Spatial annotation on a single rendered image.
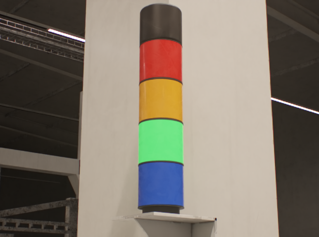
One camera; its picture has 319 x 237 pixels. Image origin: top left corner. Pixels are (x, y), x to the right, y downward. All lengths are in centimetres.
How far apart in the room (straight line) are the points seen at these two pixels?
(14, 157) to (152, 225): 1140
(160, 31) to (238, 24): 28
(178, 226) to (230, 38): 39
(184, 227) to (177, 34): 27
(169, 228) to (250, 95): 35
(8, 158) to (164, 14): 1131
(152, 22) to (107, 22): 28
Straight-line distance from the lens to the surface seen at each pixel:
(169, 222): 78
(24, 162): 1222
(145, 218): 75
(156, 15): 82
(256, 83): 105
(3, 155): 1204
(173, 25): 82
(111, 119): 100
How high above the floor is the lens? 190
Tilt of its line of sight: 16 degrees up
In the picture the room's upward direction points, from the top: straight up
